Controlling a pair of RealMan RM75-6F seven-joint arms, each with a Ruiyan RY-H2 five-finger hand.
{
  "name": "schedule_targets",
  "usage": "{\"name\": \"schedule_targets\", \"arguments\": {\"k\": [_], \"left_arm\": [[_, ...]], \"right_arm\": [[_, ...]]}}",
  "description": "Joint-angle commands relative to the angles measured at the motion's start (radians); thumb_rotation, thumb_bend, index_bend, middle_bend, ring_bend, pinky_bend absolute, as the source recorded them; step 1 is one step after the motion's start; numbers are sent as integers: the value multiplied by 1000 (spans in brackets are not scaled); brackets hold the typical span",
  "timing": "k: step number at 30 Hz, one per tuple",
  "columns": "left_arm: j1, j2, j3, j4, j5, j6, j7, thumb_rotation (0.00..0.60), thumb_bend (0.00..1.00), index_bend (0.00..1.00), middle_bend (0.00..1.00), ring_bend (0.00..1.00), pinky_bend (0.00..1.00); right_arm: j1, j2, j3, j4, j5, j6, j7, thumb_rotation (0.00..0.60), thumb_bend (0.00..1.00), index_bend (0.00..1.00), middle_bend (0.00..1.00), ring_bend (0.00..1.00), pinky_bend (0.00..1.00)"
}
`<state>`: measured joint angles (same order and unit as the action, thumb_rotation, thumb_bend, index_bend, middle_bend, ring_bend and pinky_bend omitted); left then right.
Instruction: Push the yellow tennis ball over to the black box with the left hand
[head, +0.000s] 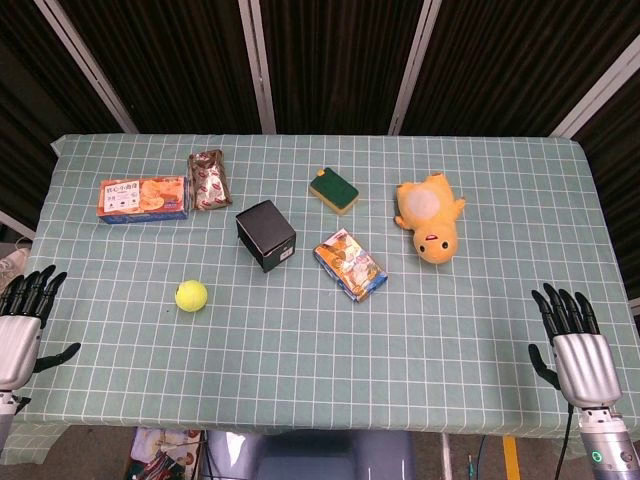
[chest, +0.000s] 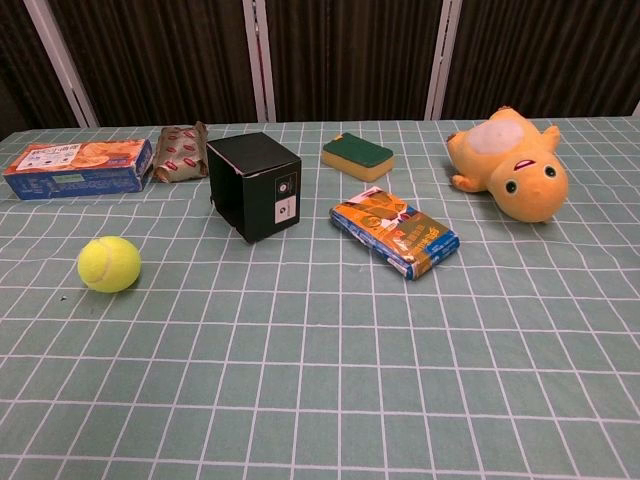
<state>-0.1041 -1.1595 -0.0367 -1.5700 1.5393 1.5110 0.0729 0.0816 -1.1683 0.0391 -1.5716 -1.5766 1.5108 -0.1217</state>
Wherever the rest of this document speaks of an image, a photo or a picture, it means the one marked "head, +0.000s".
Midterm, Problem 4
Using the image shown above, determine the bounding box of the colourful printed bag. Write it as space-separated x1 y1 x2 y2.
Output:
124 426 207 480

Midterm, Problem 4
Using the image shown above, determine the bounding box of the black cardboard box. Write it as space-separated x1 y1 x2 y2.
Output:
235 199 296 274

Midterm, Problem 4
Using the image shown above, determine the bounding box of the white partition post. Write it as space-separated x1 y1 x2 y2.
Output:
33 0 140 134
387 0 443 136
236 0 278 135
552 34 640 140

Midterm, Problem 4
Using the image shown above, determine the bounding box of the green yellow sponge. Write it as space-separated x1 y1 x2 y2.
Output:
308 167 361 217

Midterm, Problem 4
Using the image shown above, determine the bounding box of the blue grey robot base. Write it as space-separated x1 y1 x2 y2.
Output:
205 429 417 480

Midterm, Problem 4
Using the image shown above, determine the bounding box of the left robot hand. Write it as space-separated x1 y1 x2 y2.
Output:
0 264 82 391

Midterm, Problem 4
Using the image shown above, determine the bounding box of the yellow tennis ball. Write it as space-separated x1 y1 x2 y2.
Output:
174 279 209 314

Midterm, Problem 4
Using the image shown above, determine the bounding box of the brown foil snack bag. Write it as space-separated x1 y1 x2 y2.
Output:
187 147 234 212

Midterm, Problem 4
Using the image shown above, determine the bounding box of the orange snack box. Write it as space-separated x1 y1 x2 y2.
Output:
96 175 191 225

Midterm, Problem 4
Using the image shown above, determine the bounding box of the green checkered tablecloth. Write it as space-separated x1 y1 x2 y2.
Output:
0 132 640 466

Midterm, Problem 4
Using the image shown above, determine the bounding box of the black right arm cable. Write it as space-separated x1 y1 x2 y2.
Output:
553 404 575 480

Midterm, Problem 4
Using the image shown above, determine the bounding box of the yellow plush toy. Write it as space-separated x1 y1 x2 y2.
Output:
392 171 469 266

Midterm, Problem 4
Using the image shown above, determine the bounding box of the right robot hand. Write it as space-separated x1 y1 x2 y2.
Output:
527 282 624 407

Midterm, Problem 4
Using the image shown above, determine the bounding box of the orange blue snack pack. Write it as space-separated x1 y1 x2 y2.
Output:
312 228 389 305

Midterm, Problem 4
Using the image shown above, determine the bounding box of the white sneaker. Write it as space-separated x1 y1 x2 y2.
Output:
0 239 34 296

